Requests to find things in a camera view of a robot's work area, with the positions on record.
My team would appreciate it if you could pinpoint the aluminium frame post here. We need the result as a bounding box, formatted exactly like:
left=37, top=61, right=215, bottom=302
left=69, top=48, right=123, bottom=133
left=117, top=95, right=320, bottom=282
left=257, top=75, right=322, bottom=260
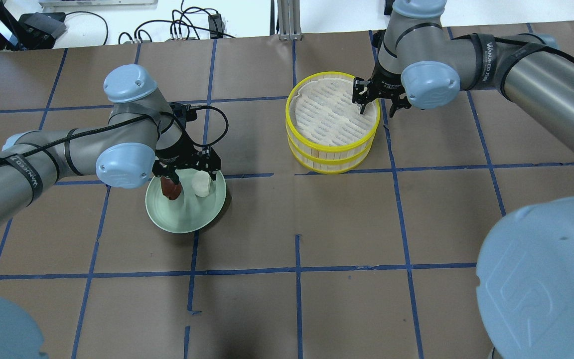
left=277, top=0, right=302, bottom=41

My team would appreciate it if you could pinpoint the yellow steamer layer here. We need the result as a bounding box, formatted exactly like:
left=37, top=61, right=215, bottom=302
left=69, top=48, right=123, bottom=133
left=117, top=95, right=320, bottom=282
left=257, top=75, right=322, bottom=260
left=285, top=71, right=381, bottom=152
left=287, top=132, right=375, bottom=175

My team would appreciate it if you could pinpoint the black power adapter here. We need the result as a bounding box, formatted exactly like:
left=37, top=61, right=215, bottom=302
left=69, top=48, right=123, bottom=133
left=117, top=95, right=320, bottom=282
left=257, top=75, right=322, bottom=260
left=208, top=13, right=225, bottom=38

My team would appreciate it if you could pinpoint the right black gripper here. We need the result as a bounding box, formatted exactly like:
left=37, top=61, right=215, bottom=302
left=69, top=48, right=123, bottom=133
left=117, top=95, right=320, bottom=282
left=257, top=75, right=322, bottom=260
left=353, top=61, right=412, bottom=118

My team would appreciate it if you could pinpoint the brown bun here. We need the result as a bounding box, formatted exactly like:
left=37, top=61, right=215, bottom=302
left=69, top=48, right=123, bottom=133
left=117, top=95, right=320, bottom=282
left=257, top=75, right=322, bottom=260
left=160, top=177, right=183, bottom=200

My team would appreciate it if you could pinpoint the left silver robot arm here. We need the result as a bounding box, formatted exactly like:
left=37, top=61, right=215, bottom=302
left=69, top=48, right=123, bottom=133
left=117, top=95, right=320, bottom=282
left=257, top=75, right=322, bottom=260
left=0, top=144, right=197, bottom=359

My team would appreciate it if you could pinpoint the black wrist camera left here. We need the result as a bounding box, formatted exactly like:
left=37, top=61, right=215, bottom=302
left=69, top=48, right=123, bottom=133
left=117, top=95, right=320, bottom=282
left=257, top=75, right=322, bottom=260
left=169, top=102, right=198, bottom=124

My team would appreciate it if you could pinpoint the white bun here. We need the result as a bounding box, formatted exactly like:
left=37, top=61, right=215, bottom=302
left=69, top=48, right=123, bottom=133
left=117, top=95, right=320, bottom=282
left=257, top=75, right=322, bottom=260
left=191, top=171, right=213, bottom=197

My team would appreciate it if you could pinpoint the light green plate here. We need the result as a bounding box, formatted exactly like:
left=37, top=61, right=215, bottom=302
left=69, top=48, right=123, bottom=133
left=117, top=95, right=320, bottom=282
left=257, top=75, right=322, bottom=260
left=145, top=170, right=227, bottom=234

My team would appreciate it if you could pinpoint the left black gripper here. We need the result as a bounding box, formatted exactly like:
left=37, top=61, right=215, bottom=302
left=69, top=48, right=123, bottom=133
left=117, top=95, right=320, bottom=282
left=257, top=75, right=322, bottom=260
left=152, top=145, right=221, bottom=185

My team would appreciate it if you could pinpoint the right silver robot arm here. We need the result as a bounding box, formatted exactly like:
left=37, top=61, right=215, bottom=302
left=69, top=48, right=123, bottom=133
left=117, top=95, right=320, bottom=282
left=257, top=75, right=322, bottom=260
left=352, top=0, right=574, bottom=359

